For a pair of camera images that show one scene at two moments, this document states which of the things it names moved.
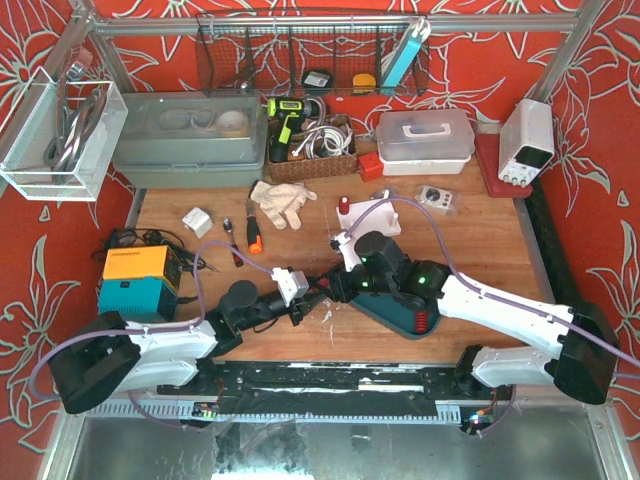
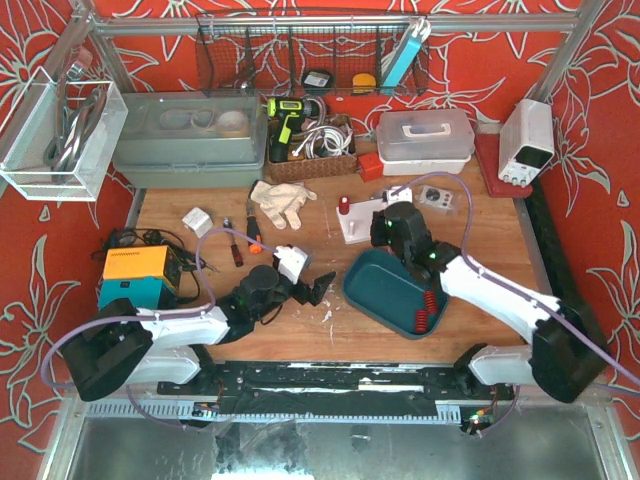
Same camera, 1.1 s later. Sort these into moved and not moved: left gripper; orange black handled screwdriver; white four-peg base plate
Moved: left gripper
Not moved: white four-peg base plate; orange black handled screwdriver
